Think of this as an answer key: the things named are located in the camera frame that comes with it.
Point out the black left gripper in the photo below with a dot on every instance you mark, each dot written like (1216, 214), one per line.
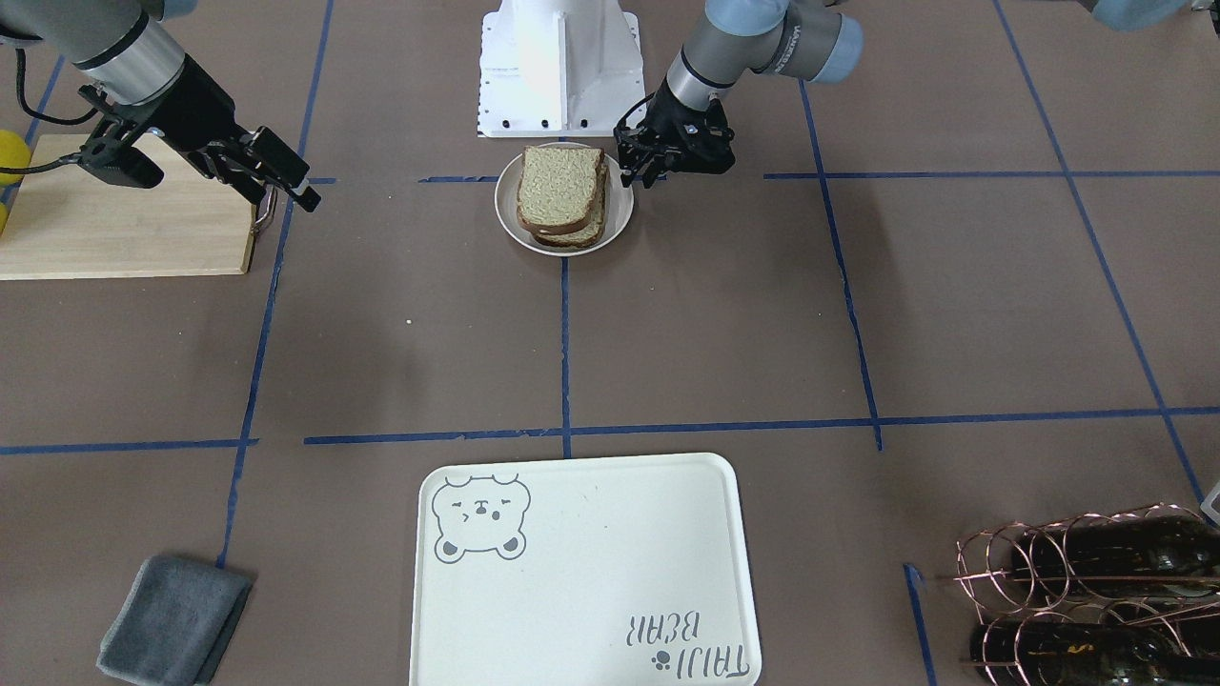
(670, 107)

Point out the cream bear serving tray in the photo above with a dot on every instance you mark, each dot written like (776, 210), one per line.
(616, 570)

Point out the light bamboo cutting board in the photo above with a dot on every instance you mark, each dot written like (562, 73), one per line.
(64, 224)

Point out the dark green wine bottle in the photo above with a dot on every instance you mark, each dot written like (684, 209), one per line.
(1171, 556)

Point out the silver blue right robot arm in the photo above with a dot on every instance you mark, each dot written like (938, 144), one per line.
(140, 79)

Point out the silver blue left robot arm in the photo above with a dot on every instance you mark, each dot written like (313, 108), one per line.
(803, 40)

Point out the grey folded cloth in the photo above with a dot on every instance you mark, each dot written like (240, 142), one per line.
(176, 624)

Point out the brown bread slice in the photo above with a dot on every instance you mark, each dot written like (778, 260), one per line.
(591, 232)
(557, 188)

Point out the copper wire bottle rack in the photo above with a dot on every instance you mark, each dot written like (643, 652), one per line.
(1128, 598)

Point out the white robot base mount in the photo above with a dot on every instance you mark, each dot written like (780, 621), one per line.
(558, 68)

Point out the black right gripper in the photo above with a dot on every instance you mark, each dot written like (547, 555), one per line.
(197, 108)

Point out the yellow lemon half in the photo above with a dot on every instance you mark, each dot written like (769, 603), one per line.
(15, 157)

